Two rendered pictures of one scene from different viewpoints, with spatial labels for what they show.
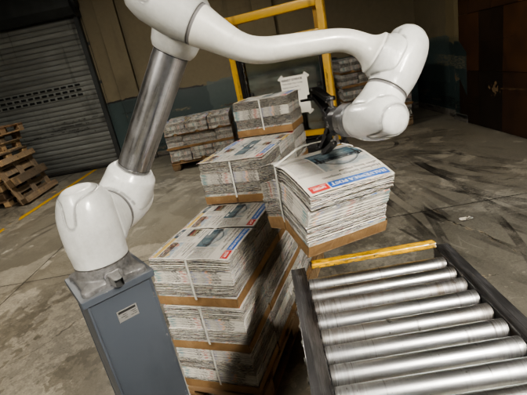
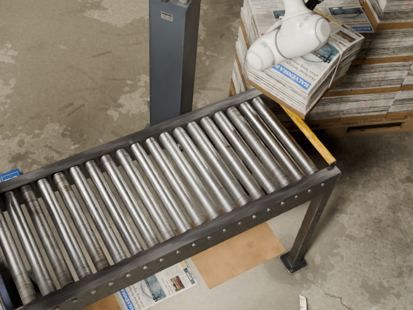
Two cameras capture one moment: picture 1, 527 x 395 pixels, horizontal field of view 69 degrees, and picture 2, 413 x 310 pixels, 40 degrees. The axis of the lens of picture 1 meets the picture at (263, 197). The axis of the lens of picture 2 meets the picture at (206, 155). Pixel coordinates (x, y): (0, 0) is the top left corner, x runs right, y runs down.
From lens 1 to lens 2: 1.75 m
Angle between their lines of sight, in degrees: 52
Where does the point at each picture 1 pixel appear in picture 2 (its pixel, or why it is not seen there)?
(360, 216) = (285, 95)
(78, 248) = not seen: outside the picture
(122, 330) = (161, 21)
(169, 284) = (243, 17)
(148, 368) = (166, 50)
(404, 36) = (301, 25)
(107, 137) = not seen: outside the picture
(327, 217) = (260, 74)
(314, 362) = (179, 119)
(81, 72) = not seen: outside the picture
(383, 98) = (259, 45)
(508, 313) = (254, 204)
